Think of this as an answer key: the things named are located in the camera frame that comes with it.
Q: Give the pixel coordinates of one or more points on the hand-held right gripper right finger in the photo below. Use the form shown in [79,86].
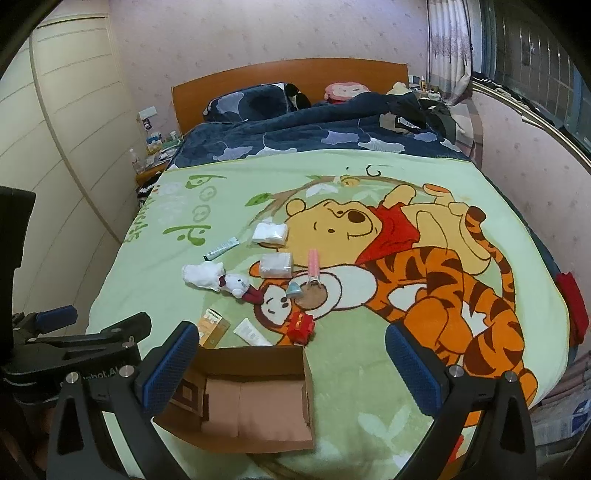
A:
[411,364]

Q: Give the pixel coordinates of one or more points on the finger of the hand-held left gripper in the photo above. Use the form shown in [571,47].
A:
[115,330]
[55,318]

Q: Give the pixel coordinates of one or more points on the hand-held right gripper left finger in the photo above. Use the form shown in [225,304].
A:
[168,364]

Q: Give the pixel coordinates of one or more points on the small orange carton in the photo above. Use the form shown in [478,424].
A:
[214,328]

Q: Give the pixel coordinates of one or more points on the white cream tube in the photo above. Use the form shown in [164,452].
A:
[249,332]

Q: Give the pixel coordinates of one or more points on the brown cardboard box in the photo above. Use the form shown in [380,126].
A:
[258,406]

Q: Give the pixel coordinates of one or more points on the white plush cat toy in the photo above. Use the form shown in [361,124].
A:
[235,282]

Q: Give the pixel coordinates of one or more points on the green white toothpaste tube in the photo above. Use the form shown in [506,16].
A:
[221,248]

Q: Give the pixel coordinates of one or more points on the white tissue packet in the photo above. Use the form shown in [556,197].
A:
[270,234]
[276,265]

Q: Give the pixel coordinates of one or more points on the green cartoon printed blanket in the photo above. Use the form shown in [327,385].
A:
[184,221]

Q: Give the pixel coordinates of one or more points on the cream wardrobe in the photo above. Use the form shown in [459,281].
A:
[69,115]

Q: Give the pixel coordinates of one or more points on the small blue triangular object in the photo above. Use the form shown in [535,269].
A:
[294,290]

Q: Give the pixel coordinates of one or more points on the clear plastic bottle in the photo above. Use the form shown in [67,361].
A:
[135,161]

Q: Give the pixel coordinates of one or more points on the wooden nightstand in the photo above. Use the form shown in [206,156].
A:
[150,175]

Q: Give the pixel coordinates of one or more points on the printed carton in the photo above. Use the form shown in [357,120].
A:
[563,415]

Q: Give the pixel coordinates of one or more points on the white blue box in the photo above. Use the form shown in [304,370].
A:
[154,142]

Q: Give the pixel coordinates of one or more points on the red cloth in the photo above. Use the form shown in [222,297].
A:
[575,304]

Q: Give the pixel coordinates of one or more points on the dark clothes pile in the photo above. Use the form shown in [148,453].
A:
[406,110]

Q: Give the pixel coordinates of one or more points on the navy leaf print quilt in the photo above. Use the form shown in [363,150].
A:
[286,134]

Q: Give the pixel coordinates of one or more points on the navy leaf print pillow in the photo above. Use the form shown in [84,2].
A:
[249,101]

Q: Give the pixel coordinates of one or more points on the orange wooden headboard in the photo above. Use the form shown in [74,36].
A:
[231,78]

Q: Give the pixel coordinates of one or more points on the cream plush toy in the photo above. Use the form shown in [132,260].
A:
[400,88]

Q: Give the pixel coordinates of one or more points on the pink plush toy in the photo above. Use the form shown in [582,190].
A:
[344,91]

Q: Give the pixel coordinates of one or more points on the black white plush toy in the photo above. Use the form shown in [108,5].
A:
[295,94]

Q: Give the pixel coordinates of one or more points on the patterned curtain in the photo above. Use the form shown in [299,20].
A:
[450,46]

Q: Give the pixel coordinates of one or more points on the window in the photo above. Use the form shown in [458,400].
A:
[531,60]

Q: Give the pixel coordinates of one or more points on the white wall socket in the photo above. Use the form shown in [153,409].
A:
[147,112]

